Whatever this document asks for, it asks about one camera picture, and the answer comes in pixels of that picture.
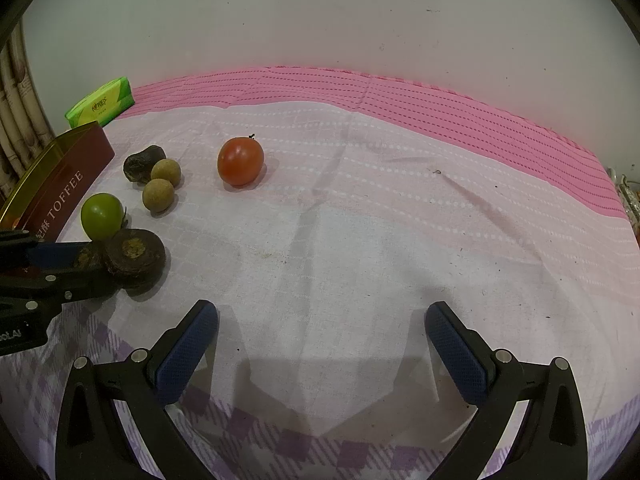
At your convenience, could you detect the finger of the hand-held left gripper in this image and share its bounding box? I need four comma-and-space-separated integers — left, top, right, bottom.
0, 229, 85, 271
30, 266, 125, 312

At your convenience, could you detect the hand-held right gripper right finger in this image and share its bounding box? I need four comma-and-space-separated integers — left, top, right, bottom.
424, 301, 588, 480

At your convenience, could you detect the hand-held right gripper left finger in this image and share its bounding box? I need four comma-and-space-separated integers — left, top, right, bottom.
55, 300, 219, 480

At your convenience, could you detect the dark brown round fruit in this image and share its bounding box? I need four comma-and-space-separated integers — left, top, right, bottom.
102, 229, 167, 293
75, 246, 107, 273

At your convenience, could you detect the green lime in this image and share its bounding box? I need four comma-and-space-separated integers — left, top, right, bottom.
81, 192, 125, 241

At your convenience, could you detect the maroon and gold tin box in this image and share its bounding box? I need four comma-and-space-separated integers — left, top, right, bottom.
0, 121, 116, 241

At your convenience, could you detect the dark brown wrinkled fruit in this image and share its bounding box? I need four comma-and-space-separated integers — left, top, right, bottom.
123, 145, 167, 184

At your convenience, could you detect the red tomato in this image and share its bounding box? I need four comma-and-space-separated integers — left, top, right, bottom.
217, 136, 265, 188

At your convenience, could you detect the brown longan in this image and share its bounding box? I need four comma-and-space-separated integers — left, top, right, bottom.
150, 158, 182, 187
142, 179, 176, 212

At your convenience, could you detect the pink purple checked cloth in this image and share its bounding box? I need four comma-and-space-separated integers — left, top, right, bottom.
0, 65, 640, 480

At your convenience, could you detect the beige rattan furniture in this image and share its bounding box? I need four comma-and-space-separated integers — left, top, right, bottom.
0, 20, 56, 201

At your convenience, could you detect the green tissue pack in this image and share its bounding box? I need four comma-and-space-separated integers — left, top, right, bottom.
65, 76, 136, 129

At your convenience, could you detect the crinkled clear plastic wrapper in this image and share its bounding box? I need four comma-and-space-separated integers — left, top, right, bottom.
607, 167, 640, 241

